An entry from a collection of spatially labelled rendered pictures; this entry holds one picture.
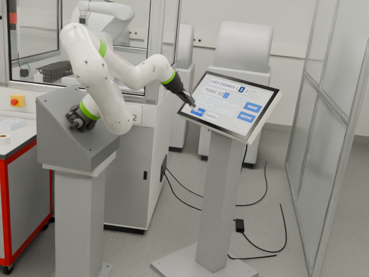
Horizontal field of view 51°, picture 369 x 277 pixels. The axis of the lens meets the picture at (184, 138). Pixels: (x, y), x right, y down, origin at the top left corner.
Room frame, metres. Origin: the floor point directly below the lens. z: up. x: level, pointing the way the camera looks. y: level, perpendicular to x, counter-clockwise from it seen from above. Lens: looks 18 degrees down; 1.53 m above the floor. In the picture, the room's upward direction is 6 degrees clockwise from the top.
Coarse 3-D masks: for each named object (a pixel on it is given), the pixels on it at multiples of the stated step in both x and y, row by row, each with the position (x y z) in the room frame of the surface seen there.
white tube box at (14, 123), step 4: (4, 120) 2.18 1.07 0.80; (8, 120) 2.20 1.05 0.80; (12, 120) 2.21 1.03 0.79; (16, 120) 2.22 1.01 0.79; (20, 120) 2.22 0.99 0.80; (24, 120) 2.22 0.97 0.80; (0, 124) 2.15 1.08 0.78; (4, 124) 2.14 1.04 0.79; (8, 124) 2.13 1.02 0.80; (12, 124) 2.13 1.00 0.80; (16, 124) 2.16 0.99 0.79; (20, 124) 2.19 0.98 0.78; (24, 124) 2.22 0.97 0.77; (0, 128) 2.15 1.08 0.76; (4, 128) 2.14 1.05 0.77; (8, 128) 2.13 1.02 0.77; (12, 128) 2.13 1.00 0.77; (16, 128) 2.16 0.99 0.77
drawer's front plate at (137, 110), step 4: (128, 108) 2.33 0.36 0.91; (132, 108) 2.33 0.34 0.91; (136, 108) 2.32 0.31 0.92; (140, 108) 2.32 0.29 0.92; (132, 112) 2.33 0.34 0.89; (136, 112) 2.32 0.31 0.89; (140, 112) 2.32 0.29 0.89; (132, 116) 2.33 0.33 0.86; (136, 116) 2.32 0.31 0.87; (140, 116) 2.32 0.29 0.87; (136, 120) 2.32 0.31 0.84; (140, 120) 2.32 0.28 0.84
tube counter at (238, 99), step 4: (220, 92) 2.09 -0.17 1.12; (224, 92) 2.07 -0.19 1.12; (228, 92) 2.06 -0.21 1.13; (220, 96) 2.07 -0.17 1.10; (224, 96) 2.05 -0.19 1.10; (228, 96) 2.04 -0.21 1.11; (232, 96) 2.02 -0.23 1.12; (236, 96) 2.01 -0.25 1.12; (240, 96) 2.00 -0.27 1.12; (232, 100) 2.00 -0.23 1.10; (236, 100) 1.99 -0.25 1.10; (240, 100) 1.98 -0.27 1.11; (244, 100) 1.96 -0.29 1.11
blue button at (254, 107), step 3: (249, 102) 1.93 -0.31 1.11; (246, 105) 1.93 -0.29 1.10; (249, 105) 1.92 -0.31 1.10; (252, 105) 1.91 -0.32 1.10; (255, 105) 1.90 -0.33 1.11; (258, 105) 1.89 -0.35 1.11; (243, 108) 1.92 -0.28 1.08; (246, 108) 1.91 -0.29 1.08; (249, 108) 1.90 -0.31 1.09; (252, 108) 1.90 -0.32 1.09; (255, 108) 1.89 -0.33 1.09; (258, 108) 1.88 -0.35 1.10; (252, 111) 1.88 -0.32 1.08; (255, 111) 1.87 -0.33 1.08; (258, 111) 1.86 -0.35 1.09
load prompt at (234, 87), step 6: (216, 78) 2.19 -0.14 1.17; (210, 84) 2.17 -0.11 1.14; (216, 84) 2.15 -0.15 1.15; (222, 84) 2.13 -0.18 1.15; (228, 84) 2.10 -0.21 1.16; (234, 84) 2.08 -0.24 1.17; (228, 90) 2.07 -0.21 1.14; (234, 90) 2.05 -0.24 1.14; (240, 90) 2.03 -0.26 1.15; (246, 90) 2.01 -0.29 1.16
